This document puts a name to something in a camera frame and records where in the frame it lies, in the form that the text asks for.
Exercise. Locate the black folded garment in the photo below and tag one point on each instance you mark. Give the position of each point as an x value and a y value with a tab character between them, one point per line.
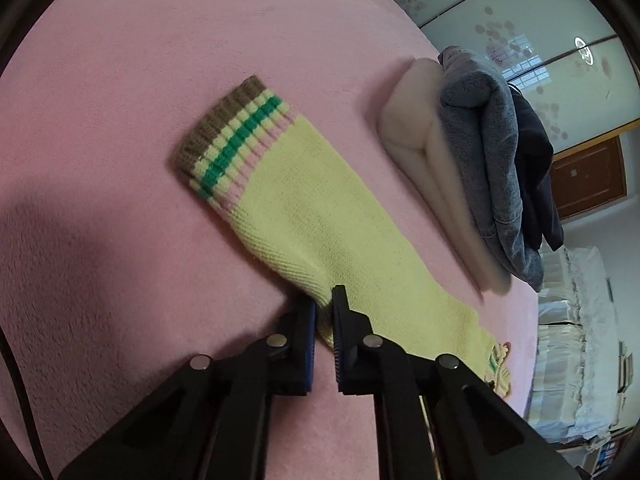
535	175

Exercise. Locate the cream folded garment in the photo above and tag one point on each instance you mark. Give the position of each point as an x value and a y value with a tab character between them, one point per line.
425	160

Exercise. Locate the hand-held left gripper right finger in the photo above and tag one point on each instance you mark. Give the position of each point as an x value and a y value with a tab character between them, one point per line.
338	342

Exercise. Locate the brown wooden door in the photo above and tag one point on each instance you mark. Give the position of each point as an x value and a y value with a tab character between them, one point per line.
590	175

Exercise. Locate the yellow striped knit sweater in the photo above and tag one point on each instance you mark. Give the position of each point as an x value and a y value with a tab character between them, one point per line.
310	210

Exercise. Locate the pink bed blanket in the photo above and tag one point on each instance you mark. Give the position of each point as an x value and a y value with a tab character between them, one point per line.
125	110

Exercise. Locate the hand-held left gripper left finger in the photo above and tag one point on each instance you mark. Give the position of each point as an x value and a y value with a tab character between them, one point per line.
311	342

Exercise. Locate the folded blue-grey jeans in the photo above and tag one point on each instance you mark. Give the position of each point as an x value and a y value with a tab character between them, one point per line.
480	135

